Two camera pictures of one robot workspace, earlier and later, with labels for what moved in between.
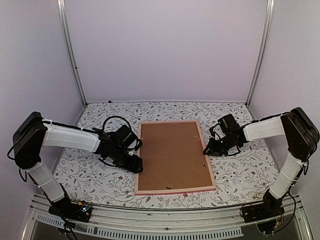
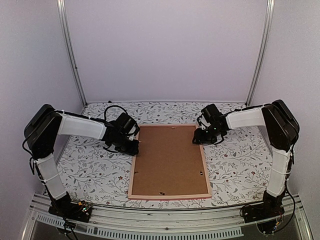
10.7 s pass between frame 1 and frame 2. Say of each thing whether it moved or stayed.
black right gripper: moved
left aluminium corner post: stayed
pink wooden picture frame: moved
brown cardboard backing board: stayed
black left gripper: moved
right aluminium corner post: stayed
